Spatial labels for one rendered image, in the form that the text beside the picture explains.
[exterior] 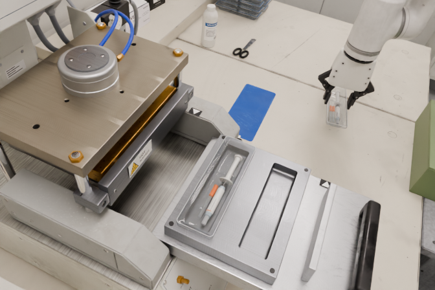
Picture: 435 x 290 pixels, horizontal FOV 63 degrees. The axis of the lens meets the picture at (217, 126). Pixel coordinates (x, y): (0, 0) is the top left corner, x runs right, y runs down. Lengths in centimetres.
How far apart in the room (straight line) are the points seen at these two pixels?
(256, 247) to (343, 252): 13
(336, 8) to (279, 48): 179
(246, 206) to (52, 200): 27
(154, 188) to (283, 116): 54
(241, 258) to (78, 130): 27
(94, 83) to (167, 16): 87
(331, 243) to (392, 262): 32
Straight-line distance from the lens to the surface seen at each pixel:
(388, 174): 103
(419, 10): 94
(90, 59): 53
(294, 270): 54
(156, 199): 62
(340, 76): 99
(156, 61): 58
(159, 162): 67
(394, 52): 153
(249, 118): 103
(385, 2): 88
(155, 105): 58
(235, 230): 52
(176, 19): 134
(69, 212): 54
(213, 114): 65
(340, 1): 307
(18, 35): 66
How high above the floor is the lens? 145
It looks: 45 degrees down
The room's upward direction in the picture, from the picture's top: 8 degrees clockwise
